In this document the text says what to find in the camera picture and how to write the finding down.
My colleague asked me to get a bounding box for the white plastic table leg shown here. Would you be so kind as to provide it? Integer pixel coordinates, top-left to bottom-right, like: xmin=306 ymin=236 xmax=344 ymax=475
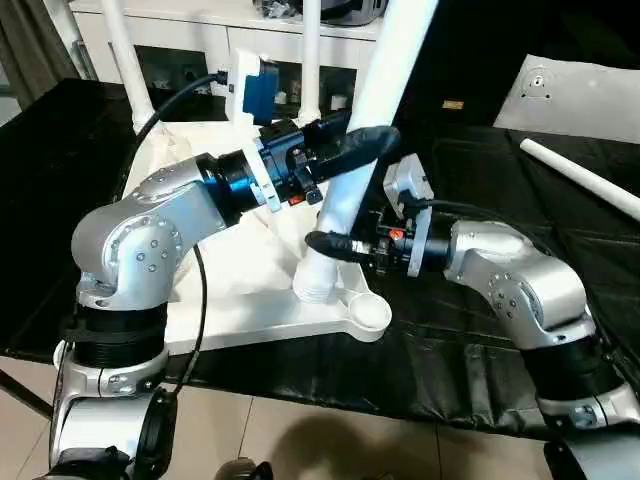
xmin=292 ymin=0 xmax=442 ymax=304
xmin=519 ymin=137 xmax=640 ymax=222
xmin=99 ymin=0 xmax=157 ymax=137
xmin=299 ymin=0 xmax=324 ymax=127

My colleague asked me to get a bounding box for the white cabinet with glass doors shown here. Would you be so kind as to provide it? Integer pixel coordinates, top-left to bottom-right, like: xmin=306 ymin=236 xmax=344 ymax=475
xmin=70 ymin=0 xmax=393 ymax=113

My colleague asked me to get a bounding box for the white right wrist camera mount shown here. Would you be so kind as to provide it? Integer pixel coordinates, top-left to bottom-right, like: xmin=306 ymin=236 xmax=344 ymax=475
xmin=382 ymin=152 xmax=437 ymax=280

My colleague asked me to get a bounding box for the dark tangled clutter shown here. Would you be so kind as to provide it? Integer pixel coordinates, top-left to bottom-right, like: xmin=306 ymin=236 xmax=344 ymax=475
xmin=254 ymin=0 xmax=302 ymax=22

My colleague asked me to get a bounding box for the black robot left foot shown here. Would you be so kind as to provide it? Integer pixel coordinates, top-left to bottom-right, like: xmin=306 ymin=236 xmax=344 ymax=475
xmin=215 ymin=458 xmax=276 ymax=480

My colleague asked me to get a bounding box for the black rice cooker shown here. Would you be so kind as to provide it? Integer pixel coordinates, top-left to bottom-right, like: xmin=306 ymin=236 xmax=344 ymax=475
xmin=322 ymin=0 xmax=387 ymax=27

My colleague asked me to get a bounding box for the black cabinet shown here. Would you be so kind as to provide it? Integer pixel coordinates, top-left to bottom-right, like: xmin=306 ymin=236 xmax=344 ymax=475
xmin=395 ymin=0 xmax=640 ymax=136

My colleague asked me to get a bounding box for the grey curtain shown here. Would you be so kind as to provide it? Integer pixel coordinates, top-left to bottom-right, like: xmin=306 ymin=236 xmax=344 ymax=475
xmin=0 ymin=0 xmax=79 ymax=113

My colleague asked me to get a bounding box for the white plastic bag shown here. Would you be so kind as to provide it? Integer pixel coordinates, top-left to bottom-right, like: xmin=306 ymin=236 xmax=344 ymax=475
xmin=493 ymin=54 xmax=640 ymax=147

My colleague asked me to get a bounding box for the white plastic table top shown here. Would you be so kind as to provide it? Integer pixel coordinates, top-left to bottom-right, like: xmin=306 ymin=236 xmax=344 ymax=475
xmin=54 ymin=118 xmax=394 ymax=357

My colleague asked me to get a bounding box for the black work mat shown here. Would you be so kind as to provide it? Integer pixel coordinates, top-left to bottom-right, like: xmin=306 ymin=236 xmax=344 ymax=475
xmin=0 ymin=78 xmax=640 ymax=441

